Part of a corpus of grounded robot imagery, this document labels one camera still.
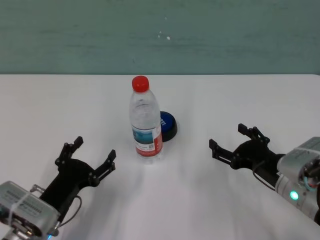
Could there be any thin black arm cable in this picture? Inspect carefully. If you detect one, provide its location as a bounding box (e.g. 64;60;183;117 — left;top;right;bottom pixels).
56;195;84;229
251;160;276;190

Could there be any blue push button black base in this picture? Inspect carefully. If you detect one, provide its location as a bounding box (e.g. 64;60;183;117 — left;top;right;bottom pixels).
159;110;179;143

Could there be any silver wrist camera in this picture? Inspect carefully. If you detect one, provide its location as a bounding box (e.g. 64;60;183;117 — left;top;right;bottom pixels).
0;180;61;237
277;136;320;187

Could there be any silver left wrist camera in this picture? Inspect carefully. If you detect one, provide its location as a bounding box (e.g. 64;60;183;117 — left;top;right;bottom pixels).
0;180;61;237

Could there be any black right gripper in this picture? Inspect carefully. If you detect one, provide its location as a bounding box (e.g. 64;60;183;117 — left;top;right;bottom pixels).
208;122;286;187

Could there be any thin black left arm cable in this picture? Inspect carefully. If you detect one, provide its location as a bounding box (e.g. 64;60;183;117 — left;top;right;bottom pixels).
56;195;84;229

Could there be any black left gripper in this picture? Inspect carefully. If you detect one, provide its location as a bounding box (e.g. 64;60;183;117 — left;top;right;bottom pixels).
39;135;117;219

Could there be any clear water bottle red cap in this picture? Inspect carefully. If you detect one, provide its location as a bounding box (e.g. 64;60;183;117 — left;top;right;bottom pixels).
128;75;165;165

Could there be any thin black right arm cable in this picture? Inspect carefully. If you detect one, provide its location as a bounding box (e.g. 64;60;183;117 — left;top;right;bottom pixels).
251;160;276;190

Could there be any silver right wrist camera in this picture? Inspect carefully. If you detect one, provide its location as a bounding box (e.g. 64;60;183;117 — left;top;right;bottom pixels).
277;136;320;187

